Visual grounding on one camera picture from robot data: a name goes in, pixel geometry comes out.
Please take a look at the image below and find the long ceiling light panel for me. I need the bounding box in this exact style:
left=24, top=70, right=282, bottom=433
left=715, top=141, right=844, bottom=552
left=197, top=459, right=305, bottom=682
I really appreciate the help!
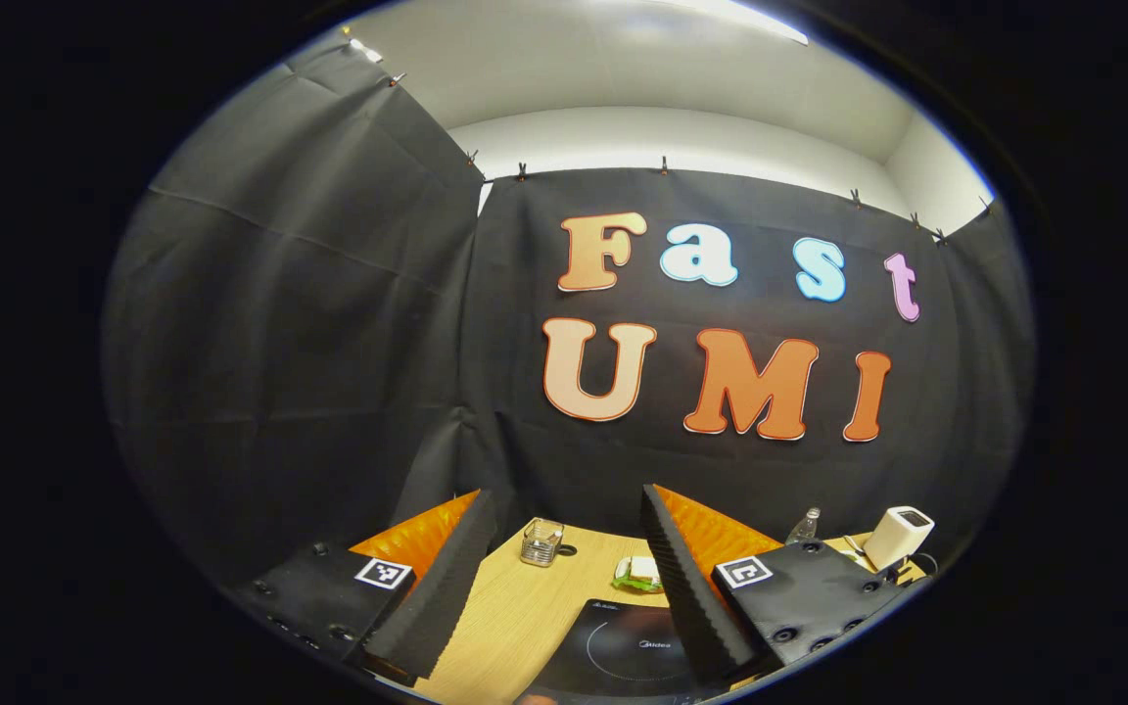
left=667, top=0, right=810, bottom=47

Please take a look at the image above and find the white toaster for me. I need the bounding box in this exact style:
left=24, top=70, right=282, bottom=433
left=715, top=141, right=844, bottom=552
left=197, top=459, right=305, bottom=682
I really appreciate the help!
left=863, top=506, right=936, bottom=573

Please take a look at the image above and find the small metal wire rack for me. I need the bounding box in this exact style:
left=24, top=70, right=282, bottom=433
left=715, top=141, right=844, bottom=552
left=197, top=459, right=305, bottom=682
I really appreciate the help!
left=520, top=518, right=566, bottom=568

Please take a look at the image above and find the sandwich with lettuce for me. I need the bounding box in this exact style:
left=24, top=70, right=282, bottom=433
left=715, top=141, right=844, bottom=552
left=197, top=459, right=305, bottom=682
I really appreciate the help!
left=612, top=555, right=665, bottom=594

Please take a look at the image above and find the black induction cooktop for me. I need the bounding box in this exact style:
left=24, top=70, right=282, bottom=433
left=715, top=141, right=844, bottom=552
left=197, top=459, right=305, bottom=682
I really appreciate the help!
left=515, top=599, right=722, bottom=705

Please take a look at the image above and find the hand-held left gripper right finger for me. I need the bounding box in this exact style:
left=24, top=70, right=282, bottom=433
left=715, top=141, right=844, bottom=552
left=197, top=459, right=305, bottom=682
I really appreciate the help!
left=640, top=483, right=932, bottom=686

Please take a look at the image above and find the row of small backdrop clips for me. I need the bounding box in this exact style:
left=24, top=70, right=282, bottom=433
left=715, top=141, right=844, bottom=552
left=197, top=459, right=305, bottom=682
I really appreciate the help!
left=339, top=27, right=994, bottom=246

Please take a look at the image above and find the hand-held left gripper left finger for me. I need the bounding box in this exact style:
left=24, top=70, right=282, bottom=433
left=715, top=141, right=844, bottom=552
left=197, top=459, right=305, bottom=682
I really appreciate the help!
left=231, top=488, right=498, bottom=688

